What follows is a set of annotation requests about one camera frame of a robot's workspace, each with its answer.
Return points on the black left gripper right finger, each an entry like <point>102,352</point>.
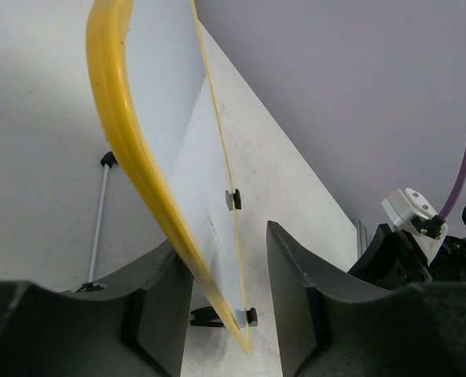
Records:
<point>330,323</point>

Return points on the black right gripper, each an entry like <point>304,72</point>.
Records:
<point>392,260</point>

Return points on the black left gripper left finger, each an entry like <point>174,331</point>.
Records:
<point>131,322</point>

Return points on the yellow framed small whiteboard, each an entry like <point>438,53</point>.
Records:
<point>154,96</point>

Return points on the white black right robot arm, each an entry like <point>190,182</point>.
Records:
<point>450,263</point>

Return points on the black left whiteboard stand foot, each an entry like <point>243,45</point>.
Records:
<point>207,317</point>

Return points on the black whiteboard stand foot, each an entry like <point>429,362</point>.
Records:
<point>207,317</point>
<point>233,199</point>

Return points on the white whiteboard stand rod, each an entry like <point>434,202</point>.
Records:
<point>97,231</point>

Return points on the black right whiteboard stand foot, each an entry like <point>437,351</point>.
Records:
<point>233,199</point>

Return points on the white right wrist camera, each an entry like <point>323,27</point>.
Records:
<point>410,211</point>

